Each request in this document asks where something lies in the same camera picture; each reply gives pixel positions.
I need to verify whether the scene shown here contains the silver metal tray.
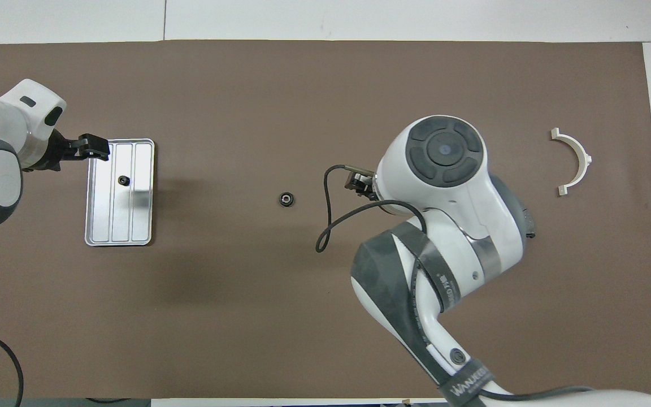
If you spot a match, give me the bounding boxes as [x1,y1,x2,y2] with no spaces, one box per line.
[84,138,155,247]

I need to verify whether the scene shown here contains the brown table mat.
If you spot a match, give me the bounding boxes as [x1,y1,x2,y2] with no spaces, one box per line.
[0,41,651,399]

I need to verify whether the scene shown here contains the white half-ring bracket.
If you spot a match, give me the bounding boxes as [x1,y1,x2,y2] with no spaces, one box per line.
[550,128,593,197]

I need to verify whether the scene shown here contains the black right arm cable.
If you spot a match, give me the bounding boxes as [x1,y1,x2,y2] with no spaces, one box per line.
[315,163,428,253]

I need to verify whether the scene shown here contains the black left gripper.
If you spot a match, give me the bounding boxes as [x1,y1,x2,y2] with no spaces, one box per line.
[23,129,111,172]

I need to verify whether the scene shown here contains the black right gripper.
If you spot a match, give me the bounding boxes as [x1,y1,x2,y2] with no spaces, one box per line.
[345,172,380,200]

